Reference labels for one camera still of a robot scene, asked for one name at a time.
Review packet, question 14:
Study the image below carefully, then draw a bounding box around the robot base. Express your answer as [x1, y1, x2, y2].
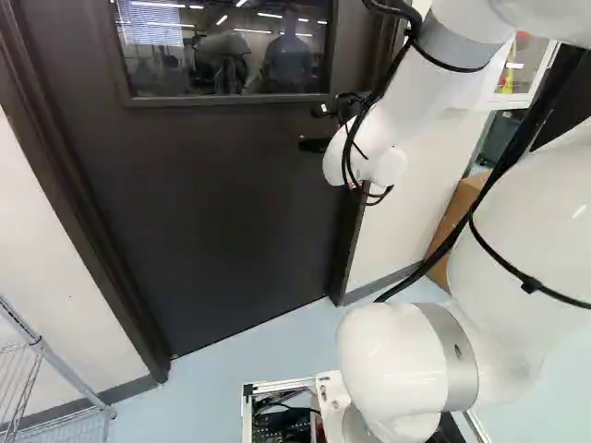
[239, 370, 491, 443]

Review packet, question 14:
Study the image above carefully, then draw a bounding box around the dark brown door with window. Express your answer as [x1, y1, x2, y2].
[0, 0, 419, 385]

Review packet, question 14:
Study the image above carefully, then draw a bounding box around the brown cardboard box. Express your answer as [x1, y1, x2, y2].
[423, 169, 505, 294]

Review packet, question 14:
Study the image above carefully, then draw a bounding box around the metal wire shelf rack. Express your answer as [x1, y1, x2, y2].
[0, 294, 119, 443]

